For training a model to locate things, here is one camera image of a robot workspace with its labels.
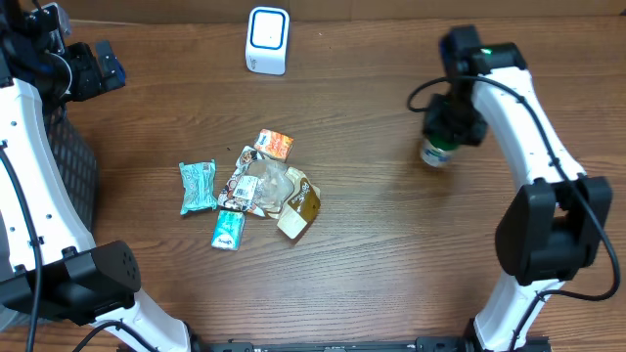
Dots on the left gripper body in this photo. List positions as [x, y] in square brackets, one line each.
[91, 68]

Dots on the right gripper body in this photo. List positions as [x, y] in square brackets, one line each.
[459, 119]

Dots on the green lid jar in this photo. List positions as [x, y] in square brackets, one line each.
[436, 152]

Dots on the teal snack packet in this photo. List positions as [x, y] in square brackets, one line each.
[198, 183]

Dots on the orange snack packet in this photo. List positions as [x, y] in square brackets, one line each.
[273, 144]

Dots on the brown clear snack bag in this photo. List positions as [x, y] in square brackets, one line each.
[269, 188]

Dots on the teal tissue pack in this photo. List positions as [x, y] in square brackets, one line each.
[228, 230]

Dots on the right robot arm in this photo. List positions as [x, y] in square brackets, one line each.
[554, 226]

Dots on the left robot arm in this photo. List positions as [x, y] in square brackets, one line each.
[51, 267]

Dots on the white barcode scanner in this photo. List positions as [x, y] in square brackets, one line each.
[267, 40]

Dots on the grey plastic shopping basket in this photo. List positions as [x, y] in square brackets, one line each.
[59, 176]

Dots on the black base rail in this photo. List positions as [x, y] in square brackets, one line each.
[332, 347]

